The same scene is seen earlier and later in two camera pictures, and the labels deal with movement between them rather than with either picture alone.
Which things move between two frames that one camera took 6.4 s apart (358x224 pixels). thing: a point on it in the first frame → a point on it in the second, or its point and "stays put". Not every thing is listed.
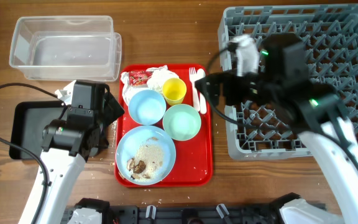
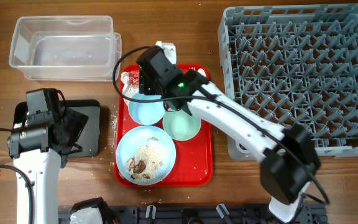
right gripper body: [234, 87] → [158, 91]
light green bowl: [181, 122] stays put
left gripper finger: [113, 109] → [73, 122]
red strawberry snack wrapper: [139, 78] stays put
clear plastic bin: [66, 48] stays put
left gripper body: [100, 117] → [59, 119]
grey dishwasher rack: [342, 41] stays put
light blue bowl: [147, 107] stays put
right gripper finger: [211, 85] → [146, 85]
